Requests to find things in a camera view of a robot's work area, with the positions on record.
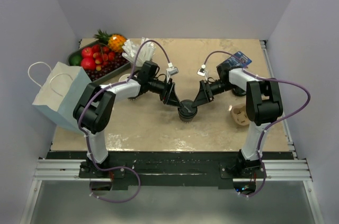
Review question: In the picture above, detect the stack of paper cups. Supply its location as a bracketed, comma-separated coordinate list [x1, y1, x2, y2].
[115, 74, 141, 101]

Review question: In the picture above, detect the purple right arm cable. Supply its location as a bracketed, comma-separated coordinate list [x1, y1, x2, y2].
[202, 50, 311, 198]

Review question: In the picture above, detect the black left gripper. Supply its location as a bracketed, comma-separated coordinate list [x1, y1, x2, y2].
[148, 78, 182, 108]

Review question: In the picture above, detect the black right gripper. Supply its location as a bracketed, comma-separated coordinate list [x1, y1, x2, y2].
[192, 79, 236, 107]

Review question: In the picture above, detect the cardboard cup carrier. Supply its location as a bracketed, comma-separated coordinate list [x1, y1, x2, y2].
[230, 104, 250, 127]

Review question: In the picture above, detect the green lime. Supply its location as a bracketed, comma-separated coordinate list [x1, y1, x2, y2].
[69, 56, 82, 66]

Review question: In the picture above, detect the red apple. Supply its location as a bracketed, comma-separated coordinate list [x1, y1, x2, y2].
[81, 57, 96, 70]
[81, 47, 93, 59]

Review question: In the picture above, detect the dark purple grape bunch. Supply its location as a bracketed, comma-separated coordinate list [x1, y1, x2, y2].
[85, 51, 131, 81]

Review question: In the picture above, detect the black plastic cup lid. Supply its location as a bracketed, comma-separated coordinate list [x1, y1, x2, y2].
[177, 100, 198, 115]

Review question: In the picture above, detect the white paper coffee cup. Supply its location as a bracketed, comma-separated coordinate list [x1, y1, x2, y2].
[179, 113, 195, 123]

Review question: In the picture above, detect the pineapple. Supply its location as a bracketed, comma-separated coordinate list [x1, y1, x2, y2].
[93, 29, 127, 53]

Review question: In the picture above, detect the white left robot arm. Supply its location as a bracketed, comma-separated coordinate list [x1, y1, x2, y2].
[73, 61, 183, 177]

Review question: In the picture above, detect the grey fruit tray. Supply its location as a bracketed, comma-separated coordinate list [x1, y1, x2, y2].
[68, 41, 131, 84]

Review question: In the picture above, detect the light blue paper bag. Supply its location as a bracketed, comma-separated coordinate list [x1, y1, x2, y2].
[28, 61, 92, 134]

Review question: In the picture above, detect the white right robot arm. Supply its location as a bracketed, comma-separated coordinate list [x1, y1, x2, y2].
[192, 62, 283, 178]

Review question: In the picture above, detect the blue card package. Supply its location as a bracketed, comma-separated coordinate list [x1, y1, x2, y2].
[222, 51, 252, 68]

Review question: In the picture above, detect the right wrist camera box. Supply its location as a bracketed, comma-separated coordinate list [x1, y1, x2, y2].
[197, 64, 208, 79]

